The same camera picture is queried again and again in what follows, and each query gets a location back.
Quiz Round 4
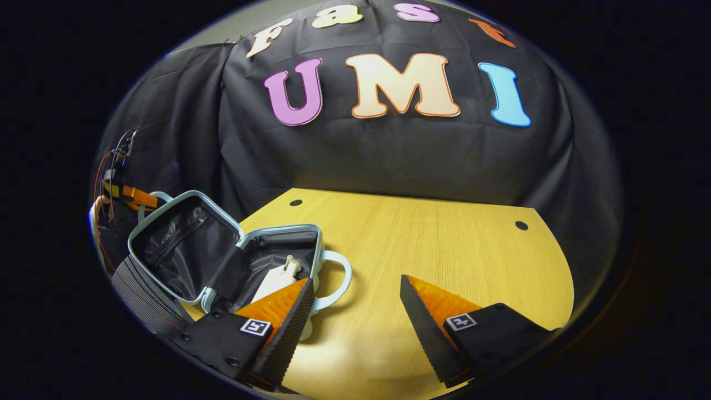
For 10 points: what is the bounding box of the grey ribbed cable sleeve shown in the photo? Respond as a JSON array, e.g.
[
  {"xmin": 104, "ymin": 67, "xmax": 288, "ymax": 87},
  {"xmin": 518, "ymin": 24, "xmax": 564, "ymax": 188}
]
[{"xmin": 111, "ymin": 254, "xmax": 193, "ymax": 335}]

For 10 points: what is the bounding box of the pale blue small suitcase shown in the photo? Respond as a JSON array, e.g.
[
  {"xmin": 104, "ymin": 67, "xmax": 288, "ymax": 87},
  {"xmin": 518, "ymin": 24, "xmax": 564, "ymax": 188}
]
[{"xmin": 127, "ymin": 190, "xmax": 354, "ymax": 343}]

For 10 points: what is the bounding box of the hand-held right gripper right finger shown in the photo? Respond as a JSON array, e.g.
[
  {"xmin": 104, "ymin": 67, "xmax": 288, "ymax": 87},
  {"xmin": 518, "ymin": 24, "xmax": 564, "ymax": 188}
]
[{"xmin": 400, "ymin": 274, "xmax": 559, "ymax": 388}]

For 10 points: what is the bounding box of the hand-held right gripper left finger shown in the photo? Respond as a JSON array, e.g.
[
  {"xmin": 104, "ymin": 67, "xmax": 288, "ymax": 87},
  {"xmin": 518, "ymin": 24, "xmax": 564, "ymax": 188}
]
[{"xmin": 177, "ymin": 278, "xmax": 316, "ymax": 391}]

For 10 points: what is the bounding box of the black backdrop cloth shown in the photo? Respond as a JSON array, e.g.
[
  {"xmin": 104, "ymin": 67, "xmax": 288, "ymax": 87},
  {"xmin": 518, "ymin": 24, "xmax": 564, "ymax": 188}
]
[{"xmin": 92, "ymin": 0, "xmax": 623, "ymax": 289}]

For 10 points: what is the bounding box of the white pump bottle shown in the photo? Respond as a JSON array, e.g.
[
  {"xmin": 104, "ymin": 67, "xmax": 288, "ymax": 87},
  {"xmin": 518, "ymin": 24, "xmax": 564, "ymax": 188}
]
[{"xmin": 251, "ymin": 254, "xmax": 305, "ymax": 305}]

